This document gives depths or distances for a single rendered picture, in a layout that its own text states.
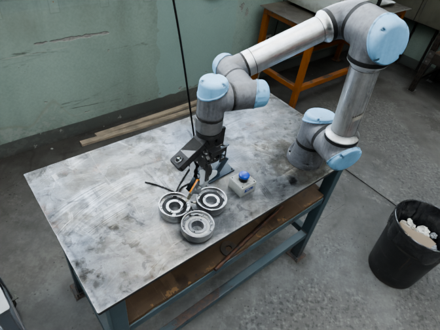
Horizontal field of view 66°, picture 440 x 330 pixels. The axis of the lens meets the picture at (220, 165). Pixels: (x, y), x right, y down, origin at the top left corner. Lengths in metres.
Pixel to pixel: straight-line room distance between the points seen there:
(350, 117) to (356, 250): 1.30
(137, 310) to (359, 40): 1.07
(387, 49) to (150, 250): 0.86
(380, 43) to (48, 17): 1.88
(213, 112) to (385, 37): 0.48
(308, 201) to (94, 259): 0.99
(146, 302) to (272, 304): 0.85
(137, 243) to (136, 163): 0.36
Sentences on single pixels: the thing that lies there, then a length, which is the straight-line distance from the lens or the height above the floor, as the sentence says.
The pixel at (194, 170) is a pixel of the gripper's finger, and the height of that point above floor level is 0.97.
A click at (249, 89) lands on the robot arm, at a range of 0.90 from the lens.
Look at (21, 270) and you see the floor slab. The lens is 2.11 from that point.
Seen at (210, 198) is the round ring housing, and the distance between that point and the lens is 1.18.
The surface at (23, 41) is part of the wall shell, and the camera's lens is 2.40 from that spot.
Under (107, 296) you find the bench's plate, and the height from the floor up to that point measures 0.80.
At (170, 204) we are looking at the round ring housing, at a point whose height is 0.82.
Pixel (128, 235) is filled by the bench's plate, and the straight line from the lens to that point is 1.11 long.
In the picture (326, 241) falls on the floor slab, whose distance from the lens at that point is 2.27.
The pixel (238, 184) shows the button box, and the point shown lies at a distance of 1.21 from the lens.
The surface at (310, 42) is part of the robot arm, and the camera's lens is 1.07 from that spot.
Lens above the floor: 1.70
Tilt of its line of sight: 42 degrees down
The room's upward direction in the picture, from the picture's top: 9 degrees clockwise
